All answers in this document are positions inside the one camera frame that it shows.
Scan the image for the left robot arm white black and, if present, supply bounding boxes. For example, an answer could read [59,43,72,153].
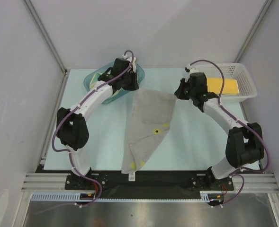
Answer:
[52,54,139,189]

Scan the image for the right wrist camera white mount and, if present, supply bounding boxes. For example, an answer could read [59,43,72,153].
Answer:
[184,63,200,76]

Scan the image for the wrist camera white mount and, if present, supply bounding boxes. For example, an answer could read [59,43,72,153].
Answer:
[123,54,137,73]
[184,63,200,76]

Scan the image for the teal and yellow towel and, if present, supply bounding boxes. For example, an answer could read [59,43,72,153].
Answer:
[89,72,121,98]

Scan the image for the grey towel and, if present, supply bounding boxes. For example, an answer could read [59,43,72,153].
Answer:
[121,89,177,175]

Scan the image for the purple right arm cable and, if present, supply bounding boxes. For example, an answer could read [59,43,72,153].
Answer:
[189,59,271,210]

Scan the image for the aluminium frame post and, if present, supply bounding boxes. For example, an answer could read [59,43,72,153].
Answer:
[233,0,275,63]
[20,0,68,74]

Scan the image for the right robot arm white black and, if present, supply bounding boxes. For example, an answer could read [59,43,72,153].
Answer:
[174,72,265,190]

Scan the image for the white perforated plastic basket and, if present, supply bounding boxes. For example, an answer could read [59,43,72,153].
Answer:
[193,62,257,102]

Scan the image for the left aluminium frame post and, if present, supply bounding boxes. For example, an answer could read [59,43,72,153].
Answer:
[20,0,68,74]

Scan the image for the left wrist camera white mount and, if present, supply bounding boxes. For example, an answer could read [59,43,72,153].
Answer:
[123,54,137,73]

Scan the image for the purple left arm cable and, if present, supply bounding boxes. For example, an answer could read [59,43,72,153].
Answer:
[52,49,134,213]

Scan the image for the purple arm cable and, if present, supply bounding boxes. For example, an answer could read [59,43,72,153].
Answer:
[52,49,134,213]
[189,59,271,210]

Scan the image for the yellow chick face towel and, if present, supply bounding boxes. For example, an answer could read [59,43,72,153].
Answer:
[207,78,240,96]

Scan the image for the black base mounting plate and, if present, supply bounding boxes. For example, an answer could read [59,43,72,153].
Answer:
[64,169,234,200]

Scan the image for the right aluminium frame post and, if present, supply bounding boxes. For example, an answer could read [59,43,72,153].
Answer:
[233,0,275,63]

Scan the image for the teal transparent plastic bin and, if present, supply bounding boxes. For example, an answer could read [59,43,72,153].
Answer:
[83,58,145,104]

